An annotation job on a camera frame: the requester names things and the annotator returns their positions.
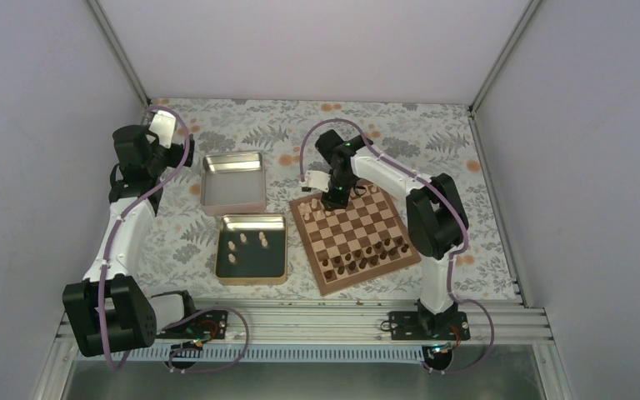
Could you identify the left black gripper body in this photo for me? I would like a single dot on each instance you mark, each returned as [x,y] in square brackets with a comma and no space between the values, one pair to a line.
[177,154]

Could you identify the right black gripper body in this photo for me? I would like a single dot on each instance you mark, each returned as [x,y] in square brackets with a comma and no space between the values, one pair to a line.
[346,181]

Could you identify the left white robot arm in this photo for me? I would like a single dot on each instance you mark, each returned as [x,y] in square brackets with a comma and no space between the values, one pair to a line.
[107,310]

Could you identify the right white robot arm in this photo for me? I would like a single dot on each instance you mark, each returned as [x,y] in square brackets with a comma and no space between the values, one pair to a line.
[437,223]

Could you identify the wooden chess board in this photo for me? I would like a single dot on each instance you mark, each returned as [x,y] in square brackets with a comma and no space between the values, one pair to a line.
[345,247]

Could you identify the gold tin with pieces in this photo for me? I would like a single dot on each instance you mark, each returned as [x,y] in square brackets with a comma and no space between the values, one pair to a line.
[256,265]

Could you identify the floral table mat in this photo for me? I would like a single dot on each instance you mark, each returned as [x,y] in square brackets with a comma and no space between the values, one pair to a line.
[180,249]

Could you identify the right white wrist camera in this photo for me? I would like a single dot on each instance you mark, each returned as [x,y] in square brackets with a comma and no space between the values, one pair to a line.
[315,180]

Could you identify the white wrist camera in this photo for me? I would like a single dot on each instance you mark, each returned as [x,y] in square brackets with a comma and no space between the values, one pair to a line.
[163,125]
[315,180]

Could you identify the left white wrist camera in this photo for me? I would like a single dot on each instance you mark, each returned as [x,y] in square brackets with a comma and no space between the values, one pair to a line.
[163,125]

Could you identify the aluminium front rail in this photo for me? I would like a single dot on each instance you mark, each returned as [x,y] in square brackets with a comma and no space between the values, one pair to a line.
[349,332]

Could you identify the aluminium corner frame post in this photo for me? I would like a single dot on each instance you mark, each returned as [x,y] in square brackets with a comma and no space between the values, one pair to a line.
[118,51]

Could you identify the right aluminium frame post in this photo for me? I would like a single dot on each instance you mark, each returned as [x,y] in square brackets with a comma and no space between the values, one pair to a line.
[513,39]

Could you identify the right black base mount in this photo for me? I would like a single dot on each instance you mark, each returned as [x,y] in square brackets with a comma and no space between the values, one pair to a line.
[419,326]

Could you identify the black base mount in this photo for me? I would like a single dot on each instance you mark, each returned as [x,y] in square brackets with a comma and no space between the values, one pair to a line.
[196,327]
[419,326]

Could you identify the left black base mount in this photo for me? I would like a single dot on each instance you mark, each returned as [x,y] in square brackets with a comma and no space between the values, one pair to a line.
[196,327]

